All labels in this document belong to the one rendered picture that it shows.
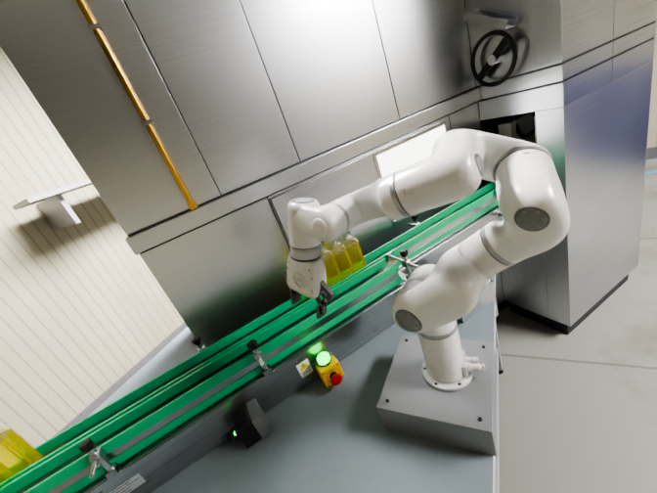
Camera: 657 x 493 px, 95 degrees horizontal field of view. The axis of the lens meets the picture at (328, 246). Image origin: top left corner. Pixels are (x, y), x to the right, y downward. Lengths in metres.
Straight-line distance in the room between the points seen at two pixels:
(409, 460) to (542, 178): 0.68
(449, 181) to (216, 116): 0.84
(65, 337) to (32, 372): 0.27
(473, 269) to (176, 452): 0.95
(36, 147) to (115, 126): 2.20
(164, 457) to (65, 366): 2.20
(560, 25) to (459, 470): 1.46
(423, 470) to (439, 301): 0.44
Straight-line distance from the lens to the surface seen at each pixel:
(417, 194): 0.52
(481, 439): 0.85
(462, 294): 0.57
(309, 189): 1.19
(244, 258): 1.19
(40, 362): 3.20
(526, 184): 0.52
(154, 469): 1.17
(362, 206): 0.68
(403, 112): 1.47
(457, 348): 0.82
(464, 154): 0.52
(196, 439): 1.12
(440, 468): 0.88
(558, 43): 1.59
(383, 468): 0.90
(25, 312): 3.13
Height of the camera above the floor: 1.52
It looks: 22 degrees down
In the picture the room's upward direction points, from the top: 21 degrees counter-clockwise
